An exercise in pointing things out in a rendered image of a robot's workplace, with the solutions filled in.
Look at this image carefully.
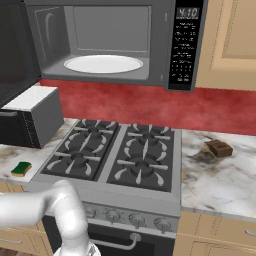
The white microwave turntable plate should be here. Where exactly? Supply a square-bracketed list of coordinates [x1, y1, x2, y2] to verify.
[63, 54, 145, 75]

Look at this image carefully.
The grey open microwave oven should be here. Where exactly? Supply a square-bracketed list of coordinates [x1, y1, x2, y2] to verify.
[22, 0, 210, 93]

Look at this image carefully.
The green and yellow sponge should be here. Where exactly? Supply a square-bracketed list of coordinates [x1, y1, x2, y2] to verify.
[10, 161, 33, 178]

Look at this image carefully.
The dark microwave door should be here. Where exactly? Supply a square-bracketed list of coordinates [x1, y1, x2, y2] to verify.
[0, 0, 43, 108]

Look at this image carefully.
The silver gas stove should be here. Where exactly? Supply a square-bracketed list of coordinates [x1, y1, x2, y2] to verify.
[24, 118, 184, 256]

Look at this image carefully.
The silver stove knob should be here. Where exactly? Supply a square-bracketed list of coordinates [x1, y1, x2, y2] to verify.
[128, 213, 147, 230]
[105, 208, 122, 224]
[154, 217, 173, 234]
[84, 205, 98, 219]

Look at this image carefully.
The grey toaster oven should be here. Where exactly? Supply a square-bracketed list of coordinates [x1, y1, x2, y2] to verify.
[0, 84, 65, 150]

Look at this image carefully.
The beige drawer front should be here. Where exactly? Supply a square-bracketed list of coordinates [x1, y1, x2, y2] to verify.
[0, 225, 54, 256]
[175, 211, 256, 250]

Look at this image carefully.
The beige base cupboard door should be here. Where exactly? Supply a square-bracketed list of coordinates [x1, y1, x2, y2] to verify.
[172, 240, 256, 256]

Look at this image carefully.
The silver oven door handle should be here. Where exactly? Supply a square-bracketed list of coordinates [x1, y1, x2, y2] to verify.
[88, 232, 143, 251]

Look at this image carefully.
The silver toaster oven handle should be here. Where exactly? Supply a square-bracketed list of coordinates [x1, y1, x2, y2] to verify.
[0, 111, 19, 118]

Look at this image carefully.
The beige wall cupboard door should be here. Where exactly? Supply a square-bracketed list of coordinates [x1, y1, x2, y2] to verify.
[194, 0, 256, 92]

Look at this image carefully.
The silver drawer handle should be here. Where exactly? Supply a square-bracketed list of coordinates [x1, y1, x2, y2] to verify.
[0, 237, 23, 246]
[244, 228, 256, 239]

